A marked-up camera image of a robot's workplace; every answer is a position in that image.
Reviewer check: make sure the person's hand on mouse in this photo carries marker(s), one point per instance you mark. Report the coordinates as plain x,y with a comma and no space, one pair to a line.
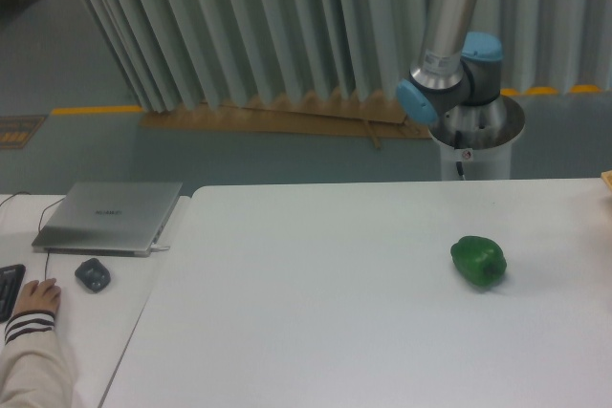
38,296

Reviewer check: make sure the cream sleeve forearm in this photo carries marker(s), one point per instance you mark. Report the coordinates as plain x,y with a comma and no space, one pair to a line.
34,372

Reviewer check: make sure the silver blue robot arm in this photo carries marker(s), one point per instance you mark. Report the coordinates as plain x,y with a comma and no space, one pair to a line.
473,49

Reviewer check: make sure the green bell pepper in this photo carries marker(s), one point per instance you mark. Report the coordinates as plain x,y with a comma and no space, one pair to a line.
480,260

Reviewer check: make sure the black keyboard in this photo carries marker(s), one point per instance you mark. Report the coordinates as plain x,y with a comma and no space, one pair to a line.
11,279

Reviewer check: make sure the silver closed laptop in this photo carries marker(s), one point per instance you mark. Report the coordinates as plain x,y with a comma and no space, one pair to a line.
111,218

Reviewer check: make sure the pale green folding curtain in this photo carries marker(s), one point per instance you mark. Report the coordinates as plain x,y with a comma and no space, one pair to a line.
174,52

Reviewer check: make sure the brown cardboard sheet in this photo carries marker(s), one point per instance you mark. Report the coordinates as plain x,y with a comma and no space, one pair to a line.
376,118

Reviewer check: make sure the wooden board corner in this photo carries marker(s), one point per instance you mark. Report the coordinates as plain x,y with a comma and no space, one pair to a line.
606,176

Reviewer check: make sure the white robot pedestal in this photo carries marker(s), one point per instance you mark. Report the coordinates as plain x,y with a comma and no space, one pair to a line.
468,163

